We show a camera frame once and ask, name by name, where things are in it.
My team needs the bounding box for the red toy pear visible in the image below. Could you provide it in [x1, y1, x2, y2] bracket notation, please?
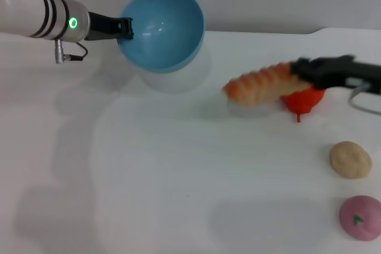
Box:
[281, 86, 325, 123]

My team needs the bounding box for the blue bowl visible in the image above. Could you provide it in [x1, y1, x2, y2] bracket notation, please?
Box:
[118, 0, 207, 74]

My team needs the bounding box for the orange white striped bread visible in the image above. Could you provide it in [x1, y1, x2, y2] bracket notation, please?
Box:
[223, 61, 313, 109]

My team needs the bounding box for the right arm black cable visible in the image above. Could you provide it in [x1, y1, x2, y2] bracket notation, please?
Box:
[349, 83, 381, 115]

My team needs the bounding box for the pink bun with green leaf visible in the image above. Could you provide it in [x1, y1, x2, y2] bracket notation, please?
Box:
[339, 195, 381, 242]

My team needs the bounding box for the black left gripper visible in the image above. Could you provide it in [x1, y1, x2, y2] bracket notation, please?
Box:
[85, 11, 135, 42]

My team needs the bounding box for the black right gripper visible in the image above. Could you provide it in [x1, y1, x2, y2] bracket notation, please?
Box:
[290, 54, 381, 94]

